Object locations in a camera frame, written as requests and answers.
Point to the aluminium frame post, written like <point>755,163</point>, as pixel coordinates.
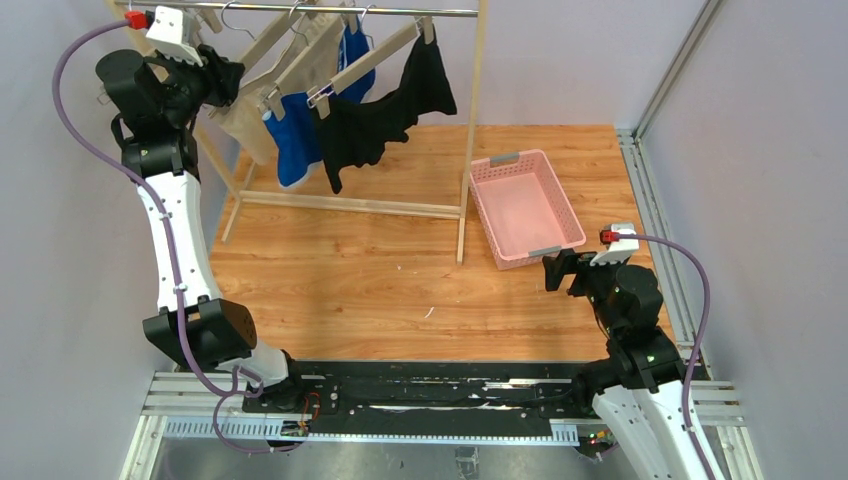
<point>701,24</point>

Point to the empty beige clip hanger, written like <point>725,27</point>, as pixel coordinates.
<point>148,54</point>

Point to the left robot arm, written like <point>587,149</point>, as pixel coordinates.
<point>158,100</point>

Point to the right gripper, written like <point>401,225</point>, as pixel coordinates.
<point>569,273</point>

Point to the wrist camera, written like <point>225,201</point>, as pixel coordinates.
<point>169,31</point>
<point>618,250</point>

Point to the wooden clothes rack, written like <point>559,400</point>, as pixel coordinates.
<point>214,15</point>

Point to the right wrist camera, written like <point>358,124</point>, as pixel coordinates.
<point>618,250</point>

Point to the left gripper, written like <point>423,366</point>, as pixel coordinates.
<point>216,72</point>

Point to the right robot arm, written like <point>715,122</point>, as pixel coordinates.
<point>642,371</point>

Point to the beige clip hanger black underwear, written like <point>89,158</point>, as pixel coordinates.
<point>422,26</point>

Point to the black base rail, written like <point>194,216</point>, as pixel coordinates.
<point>429,402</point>

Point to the beige clip hanger cream underwear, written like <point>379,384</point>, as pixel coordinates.
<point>265,41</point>

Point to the pink plastic basket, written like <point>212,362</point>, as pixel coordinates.
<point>523,208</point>

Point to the beige clip hanger blue underwear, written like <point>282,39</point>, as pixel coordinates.
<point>305,62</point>

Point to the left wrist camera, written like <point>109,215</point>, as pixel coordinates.
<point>169,31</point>

